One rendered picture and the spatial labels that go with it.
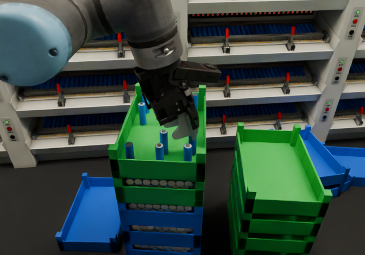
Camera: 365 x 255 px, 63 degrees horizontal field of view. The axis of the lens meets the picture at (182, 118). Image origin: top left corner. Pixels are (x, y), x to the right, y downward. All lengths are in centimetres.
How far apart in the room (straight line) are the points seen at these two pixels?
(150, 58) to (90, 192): 91
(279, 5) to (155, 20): 79
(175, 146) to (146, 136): 9
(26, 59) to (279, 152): 81
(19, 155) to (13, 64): 116
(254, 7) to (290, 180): 63
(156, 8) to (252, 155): 63
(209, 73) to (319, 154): 95
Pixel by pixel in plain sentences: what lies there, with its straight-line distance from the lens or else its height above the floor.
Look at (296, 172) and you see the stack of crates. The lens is 96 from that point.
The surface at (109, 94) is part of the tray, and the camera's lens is 131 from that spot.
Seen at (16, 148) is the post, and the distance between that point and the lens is 150.
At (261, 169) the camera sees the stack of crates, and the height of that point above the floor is 32.
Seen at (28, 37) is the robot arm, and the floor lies 84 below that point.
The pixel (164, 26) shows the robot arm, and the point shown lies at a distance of 49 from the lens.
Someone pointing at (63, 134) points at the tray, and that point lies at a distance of 147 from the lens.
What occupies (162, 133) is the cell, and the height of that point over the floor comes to 55.
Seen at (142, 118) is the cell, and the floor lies 51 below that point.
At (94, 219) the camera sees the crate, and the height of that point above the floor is 0.
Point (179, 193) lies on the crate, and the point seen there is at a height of 44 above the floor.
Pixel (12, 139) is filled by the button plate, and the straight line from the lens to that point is 147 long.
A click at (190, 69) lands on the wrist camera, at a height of 71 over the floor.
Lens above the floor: 94
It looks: 34 degrees down
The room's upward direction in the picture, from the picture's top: straight up
